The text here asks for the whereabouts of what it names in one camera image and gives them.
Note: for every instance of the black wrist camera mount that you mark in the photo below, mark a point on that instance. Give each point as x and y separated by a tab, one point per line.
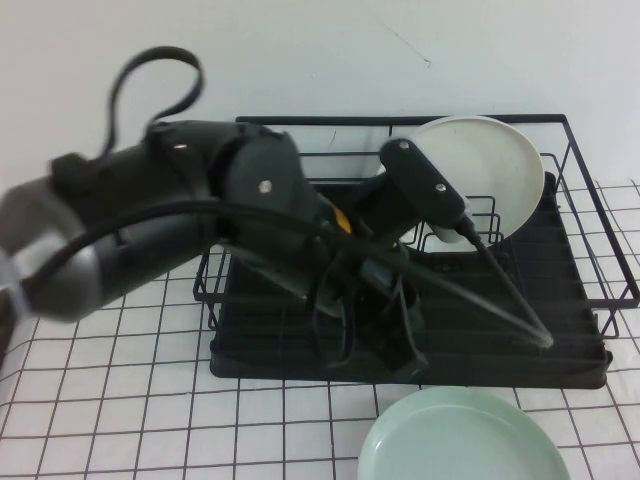
425	175

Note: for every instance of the white grid tablecloth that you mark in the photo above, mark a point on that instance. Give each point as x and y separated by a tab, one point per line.
150	400

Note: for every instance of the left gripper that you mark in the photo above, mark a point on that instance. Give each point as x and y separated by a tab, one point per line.
385	210

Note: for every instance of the pale green plate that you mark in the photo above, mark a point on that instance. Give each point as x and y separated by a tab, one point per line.
450	440

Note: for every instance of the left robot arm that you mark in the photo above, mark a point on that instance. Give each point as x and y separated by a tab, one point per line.
150	170

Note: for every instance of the cream white plate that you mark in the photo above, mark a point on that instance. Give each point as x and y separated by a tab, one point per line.
500	165

